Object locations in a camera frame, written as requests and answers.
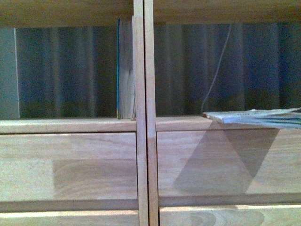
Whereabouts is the white book with red spine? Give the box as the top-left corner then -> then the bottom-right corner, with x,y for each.
203,108 -> 301,129

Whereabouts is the right wooden shelf unit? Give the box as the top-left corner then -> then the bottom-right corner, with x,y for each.
144,0 -> 301,226

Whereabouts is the wooden shelf unit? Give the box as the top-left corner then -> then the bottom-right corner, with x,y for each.
144,0 -> 301,226
0,0 -> 149,226

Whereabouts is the left wooden shelf unit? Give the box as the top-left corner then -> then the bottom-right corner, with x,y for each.
0,0 -> 149,226

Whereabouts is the upper right wooden drawer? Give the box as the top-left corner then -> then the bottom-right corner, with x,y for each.
157,129 -> 301,197

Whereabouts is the wooden drawer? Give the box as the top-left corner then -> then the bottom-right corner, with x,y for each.
0,133 -> 137,202
0,210 -> 139,226
159,204 -> 301,226
157,129 -> 301,197

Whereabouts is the dark pleated curtain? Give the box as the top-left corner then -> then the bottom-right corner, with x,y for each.
16,23 -> 301,119

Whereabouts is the lower left wooden drawer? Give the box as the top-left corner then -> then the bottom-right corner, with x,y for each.
0,210 -> 139,226

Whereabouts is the upper left wooden drawer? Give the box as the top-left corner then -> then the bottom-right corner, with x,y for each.
0,133 -> 137,202

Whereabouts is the lower right wooden drawer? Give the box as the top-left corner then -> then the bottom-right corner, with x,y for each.
159,204 -> 301,226

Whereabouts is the thin white cable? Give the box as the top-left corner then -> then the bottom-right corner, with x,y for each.
201,23 -> 232,113

